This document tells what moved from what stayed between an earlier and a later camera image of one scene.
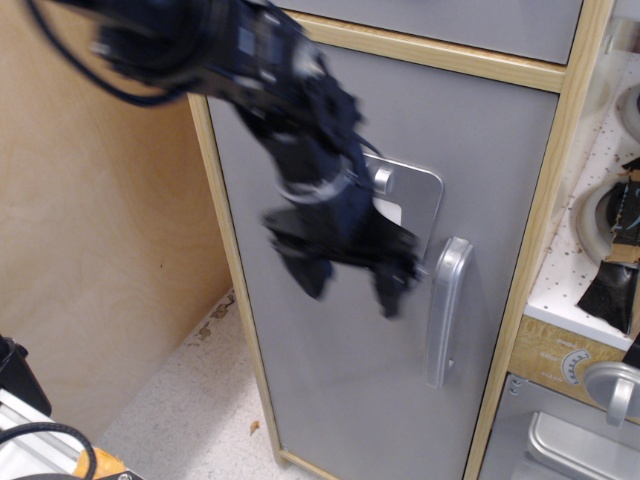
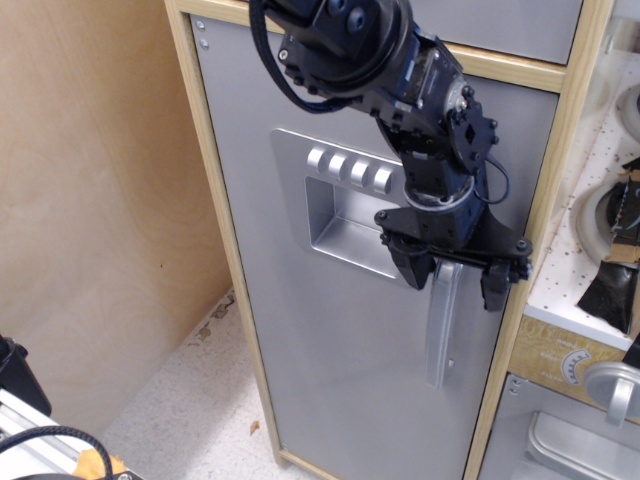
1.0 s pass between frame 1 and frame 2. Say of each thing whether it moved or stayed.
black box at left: stayed
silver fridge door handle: stayed
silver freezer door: stayed
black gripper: moved
